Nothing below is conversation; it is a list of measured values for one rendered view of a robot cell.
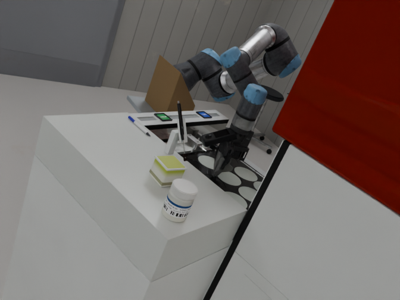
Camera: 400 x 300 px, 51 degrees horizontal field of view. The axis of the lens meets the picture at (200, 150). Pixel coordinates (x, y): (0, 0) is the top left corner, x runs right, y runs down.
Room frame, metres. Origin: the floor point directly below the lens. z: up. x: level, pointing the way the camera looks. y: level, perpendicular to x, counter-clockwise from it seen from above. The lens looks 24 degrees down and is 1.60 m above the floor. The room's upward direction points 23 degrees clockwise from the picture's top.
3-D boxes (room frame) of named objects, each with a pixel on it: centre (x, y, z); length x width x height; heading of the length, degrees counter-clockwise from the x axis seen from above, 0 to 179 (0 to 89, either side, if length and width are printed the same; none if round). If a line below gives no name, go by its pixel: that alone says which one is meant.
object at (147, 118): (1.68, 0.12, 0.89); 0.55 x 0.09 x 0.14; 146
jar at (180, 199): (0.95, 0.00, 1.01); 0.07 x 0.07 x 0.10
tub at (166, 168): (1.10, 0.07, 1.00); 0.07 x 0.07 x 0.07; 47
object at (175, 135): (1.28, 0.08, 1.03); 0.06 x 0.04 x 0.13; 56
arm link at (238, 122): (1.40, -0.10, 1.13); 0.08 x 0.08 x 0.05
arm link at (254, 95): (1.40, -0.10, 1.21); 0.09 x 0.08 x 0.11; 0
